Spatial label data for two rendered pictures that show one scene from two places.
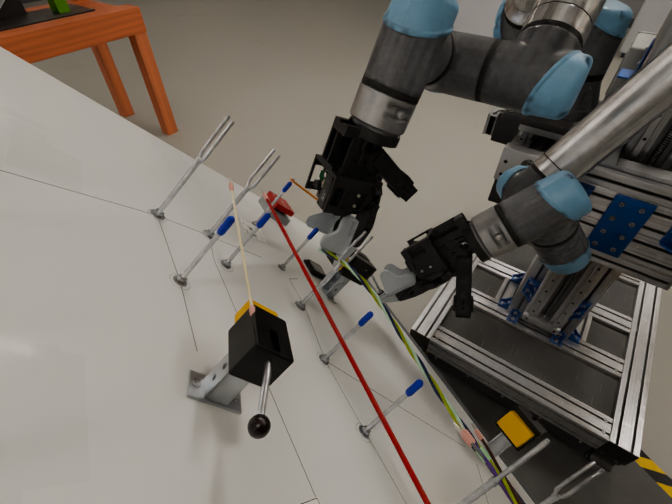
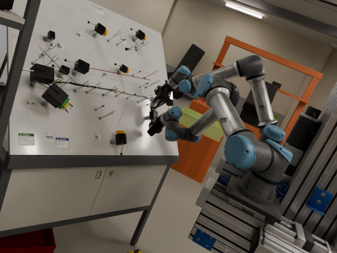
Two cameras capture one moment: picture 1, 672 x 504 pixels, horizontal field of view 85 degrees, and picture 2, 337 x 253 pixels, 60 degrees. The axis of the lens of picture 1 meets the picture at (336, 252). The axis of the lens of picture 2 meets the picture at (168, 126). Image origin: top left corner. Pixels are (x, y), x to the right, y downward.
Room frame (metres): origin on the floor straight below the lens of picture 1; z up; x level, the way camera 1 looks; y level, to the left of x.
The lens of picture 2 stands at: (-0.20, -1.86, 1.58)
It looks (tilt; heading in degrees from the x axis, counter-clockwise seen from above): 14 degrees down; 68
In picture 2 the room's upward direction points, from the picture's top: 23 degrees clockwise
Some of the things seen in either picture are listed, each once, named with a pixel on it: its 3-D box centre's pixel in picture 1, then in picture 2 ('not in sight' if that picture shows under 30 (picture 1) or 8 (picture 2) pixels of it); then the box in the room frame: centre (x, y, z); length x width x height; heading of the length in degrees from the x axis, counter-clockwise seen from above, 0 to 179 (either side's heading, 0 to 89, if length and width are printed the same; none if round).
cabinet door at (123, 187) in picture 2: not in sight; (131, 186); (0.44, -0.12, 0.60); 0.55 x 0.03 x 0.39; 28
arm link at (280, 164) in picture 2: not in sight; (272, 159); (0.63, -0.98, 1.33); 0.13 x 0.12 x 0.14; 5
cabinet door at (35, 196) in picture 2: not in sight; (56, 193); (-0.05, -0.37, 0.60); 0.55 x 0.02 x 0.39; 28
